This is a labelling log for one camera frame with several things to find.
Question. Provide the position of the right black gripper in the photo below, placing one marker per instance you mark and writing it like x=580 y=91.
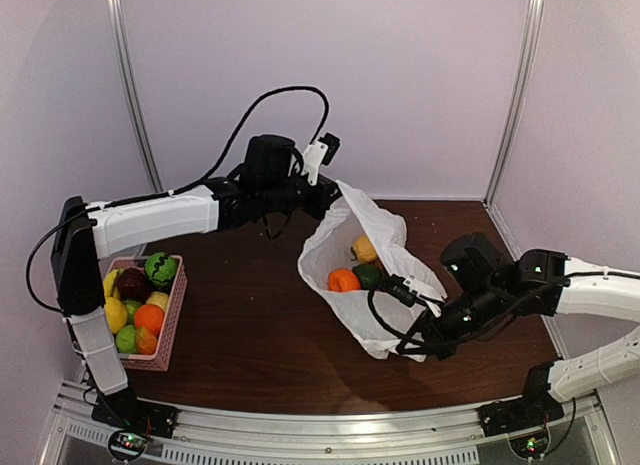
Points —
x=442 y=346

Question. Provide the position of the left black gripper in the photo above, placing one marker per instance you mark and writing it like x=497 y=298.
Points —
x=325 y=195

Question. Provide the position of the white plastic bag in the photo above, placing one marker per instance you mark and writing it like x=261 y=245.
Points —
x=352 y=215

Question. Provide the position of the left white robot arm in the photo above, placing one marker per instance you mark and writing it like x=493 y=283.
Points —
x=91 y=232

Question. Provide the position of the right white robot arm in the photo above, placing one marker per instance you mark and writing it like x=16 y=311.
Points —
x=605 y=302

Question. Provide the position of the green lime in bag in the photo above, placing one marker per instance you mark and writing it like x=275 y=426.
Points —
x=369 y=275

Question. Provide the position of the pale yellow fruit toy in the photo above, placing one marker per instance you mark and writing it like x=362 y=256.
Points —
x=159 y=299

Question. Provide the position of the dark red fruit toy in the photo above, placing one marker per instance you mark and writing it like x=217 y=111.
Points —
x=133 y=284

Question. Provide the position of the orange fruit in basket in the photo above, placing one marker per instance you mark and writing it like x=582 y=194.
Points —
x=151 y=317

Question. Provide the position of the yellow orange fruit toy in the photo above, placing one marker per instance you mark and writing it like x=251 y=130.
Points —
x=145 y=341

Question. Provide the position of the green striped melon toy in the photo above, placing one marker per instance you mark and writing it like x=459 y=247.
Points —
x=161 y=269

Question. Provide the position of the yellow banana toy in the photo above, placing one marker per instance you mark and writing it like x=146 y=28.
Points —
x=110 y=284

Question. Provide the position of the yellow lemon toy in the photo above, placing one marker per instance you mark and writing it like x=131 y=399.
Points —
x=116 y=314

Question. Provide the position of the pink perforated basket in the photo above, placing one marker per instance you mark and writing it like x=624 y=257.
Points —
x=143 y=302

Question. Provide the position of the light green apple toy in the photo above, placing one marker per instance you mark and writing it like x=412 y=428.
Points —
x=125 y=340

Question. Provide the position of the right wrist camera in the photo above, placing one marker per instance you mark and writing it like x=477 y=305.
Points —
x=402 y=289

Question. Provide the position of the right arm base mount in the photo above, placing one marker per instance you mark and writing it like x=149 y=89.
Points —
x=525 y=422

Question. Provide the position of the front aluminium rail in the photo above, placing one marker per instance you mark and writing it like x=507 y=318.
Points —
x=452 y=435

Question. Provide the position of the left aluminium frame post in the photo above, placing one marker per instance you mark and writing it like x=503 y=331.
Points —
x=132 y=100

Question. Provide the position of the aluminium frame post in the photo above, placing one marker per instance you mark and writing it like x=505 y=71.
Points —
x=527 y=55
x=132 y=100

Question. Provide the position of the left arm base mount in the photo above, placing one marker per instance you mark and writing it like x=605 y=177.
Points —
x=137 y=422

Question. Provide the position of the right aluminium frame post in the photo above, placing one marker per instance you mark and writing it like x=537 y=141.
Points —
x=527 y=55

